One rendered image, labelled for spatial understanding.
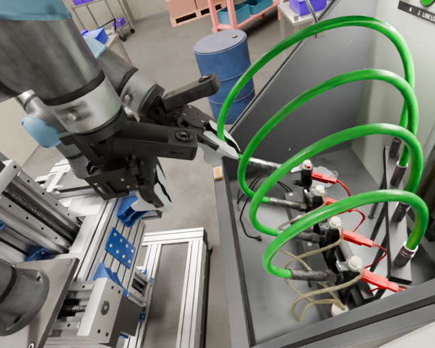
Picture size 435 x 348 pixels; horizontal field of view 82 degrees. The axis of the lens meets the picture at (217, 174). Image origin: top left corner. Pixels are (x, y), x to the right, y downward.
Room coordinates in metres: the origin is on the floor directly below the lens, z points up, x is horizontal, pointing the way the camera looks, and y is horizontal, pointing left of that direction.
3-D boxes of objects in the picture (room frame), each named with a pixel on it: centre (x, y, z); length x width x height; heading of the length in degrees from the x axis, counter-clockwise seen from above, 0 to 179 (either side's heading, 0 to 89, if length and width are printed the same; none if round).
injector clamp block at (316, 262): (0.26, -0.19, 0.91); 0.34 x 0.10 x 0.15; 171
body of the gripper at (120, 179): (0.31, 0.13, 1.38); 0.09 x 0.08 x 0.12; 81
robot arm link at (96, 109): (0.31, 0.12, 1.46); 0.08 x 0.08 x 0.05
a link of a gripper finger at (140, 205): (0.30, 0.13, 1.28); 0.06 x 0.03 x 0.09; 81
